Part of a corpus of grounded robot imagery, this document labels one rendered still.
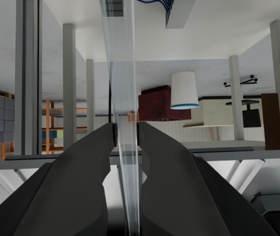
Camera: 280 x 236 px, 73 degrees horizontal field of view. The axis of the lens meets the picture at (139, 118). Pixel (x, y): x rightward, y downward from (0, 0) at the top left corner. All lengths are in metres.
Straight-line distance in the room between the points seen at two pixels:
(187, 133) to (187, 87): 7.17
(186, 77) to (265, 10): 2.55
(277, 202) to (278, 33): 0.58
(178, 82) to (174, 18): 2.65
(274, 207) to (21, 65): 0.50
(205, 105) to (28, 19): 5.33
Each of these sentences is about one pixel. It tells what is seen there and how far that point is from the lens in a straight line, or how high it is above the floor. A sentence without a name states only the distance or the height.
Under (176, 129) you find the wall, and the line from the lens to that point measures 10.01.
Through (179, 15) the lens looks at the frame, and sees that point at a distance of 0.54.
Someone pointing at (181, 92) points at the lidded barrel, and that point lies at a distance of 3.11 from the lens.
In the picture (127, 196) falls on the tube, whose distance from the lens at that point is 0.20.
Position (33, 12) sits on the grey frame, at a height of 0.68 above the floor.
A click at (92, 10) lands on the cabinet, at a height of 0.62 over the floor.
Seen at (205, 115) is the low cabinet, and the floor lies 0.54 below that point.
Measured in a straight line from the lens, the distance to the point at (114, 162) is 0.18.
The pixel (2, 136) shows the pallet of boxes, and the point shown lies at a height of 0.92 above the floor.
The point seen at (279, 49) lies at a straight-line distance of 0.74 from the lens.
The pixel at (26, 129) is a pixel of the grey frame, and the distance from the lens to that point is 0.47.
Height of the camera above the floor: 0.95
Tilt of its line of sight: 4 degrees down
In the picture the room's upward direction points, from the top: 178 degrees clockwise
